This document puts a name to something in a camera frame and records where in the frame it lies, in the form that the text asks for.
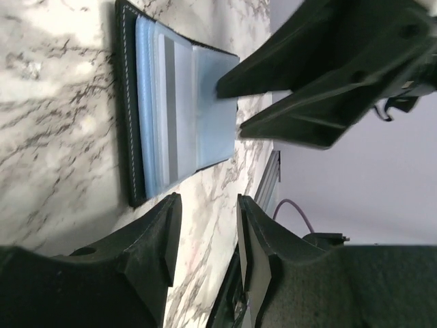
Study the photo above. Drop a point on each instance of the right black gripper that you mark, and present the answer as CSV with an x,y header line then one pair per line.
x,y
416,51

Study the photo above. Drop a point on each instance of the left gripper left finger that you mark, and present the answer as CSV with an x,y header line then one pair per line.
x,y
122,280

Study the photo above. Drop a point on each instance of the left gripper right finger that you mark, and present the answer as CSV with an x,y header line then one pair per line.
x,y
292,282

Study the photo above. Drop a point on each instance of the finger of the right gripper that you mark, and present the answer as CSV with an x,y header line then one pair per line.
x,y
319,114
318,37

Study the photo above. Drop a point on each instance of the black leather card holder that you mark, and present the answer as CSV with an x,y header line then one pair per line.
x,y
175,123

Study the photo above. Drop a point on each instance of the aluminium frame rail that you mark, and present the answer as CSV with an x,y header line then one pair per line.
x,y
265,195

